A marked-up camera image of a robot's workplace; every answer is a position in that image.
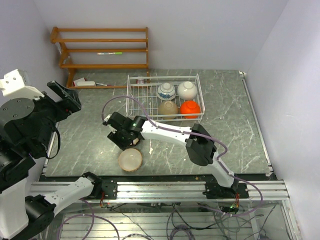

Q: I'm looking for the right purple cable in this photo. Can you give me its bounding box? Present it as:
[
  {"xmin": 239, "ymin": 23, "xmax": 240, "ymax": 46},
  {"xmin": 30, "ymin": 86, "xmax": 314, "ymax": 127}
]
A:
[{"xmin": 101, "ymin": 95, "xmax": 264, "ymax": 218}]

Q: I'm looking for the brown bowl cream inside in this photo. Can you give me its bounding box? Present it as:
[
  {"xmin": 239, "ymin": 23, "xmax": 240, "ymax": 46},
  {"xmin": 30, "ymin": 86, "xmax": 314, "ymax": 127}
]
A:
[{"xmin": 118, "ymin": 148, "xmax": 143, "ymax": 172}]

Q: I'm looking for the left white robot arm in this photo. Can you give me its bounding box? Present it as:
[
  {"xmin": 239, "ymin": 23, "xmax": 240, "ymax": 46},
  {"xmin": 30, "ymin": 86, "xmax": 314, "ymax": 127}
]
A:
[{"xmin": 0, "ymin": 81, "xmax": 103, "ymax": 240}]

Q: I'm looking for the dark bowl beige inside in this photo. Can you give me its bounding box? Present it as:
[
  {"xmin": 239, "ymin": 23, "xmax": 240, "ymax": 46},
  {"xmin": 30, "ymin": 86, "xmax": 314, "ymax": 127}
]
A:
[{"xmin": 131, "ymin": 138, "xmax": 141, "ymax": 146}]

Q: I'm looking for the wooden slatted shelf rack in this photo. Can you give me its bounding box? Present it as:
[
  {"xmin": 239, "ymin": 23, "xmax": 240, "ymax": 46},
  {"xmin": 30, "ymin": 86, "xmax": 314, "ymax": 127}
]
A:
[{"xmin": 50, "ymin": 26, "xmax": 150, "ymax": 89}]

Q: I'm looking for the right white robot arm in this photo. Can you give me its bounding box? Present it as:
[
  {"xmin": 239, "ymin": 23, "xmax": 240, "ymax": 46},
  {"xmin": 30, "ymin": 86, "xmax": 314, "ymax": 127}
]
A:
[{"xmin": 102, "ymin": 111, "xmax": 239, "ymax": 198}]

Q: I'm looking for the red white label card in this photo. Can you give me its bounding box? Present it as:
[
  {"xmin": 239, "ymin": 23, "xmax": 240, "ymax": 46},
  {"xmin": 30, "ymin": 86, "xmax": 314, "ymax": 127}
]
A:
[{"xmin": 136, "ymin": 78, "xmax": 145, "ymax": 84}]

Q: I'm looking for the orange red bowl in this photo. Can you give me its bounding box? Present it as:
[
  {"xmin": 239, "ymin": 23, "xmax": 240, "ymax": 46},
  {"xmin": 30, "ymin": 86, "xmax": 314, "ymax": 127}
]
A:
[{"xmin": 179, "ymin": 100, "xmax": 201, "ymax": 119}]

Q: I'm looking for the glossy black bowl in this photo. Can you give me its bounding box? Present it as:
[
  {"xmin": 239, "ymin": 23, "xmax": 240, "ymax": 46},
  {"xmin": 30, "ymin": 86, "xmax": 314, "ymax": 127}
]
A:
[{"xmin": 158, "ymin": 100, "xmax": 179, "ymax": 120}]

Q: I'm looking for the white wire dish rack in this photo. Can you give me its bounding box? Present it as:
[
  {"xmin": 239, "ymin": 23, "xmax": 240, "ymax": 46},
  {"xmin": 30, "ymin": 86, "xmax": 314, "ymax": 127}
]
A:
[{"xmin": 125, "ymin": 74, "xmax": 205, "ymax": 122}]

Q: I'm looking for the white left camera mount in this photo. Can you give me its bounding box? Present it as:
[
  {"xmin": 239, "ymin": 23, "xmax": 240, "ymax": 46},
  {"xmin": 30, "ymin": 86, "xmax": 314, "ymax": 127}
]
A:
[{"xmin": 0, "ymin": 69, "xmax": 45, "ymax": 100}]

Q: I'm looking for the white ceramic bowl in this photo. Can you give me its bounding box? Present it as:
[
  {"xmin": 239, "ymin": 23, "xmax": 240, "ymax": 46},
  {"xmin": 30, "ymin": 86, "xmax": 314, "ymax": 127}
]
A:
[{"xmin": 177, "ymin": 81, "xmax": 198, "ymax": 101}]

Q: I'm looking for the green white pen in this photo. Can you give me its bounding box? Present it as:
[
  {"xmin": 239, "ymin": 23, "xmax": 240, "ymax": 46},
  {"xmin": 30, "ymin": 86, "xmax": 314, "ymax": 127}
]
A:
[{"xmin": 97, "ymin": 52, "xmax": 123, "ymax": 56}]

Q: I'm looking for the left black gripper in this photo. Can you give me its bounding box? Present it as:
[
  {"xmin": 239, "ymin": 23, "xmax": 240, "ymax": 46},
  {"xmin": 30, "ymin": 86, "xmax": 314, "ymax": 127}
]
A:
[{"xmin": 24, "ymin": 78, "xmax": 82, "ymax": 152}]

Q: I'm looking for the blue patterned white bowl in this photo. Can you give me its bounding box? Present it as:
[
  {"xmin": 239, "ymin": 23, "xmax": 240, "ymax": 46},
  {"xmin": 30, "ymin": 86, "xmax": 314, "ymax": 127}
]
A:
[{"xmin": 156, "ymin": 82, "xmax": 176, "ymax": 101}]

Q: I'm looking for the red white small box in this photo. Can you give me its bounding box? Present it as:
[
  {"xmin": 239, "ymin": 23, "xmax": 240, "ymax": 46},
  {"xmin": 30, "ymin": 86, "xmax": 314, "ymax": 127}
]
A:
[{"xmin": 72, "ymin": 77, "xmax": 86, "ymax": 87}]

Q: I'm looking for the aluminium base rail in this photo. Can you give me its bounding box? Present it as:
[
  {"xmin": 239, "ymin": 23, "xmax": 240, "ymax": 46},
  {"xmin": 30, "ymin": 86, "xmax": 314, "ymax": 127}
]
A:
[{"xmin": 29, "ymin": 172, "xmax": 291, "ymax": 203}]

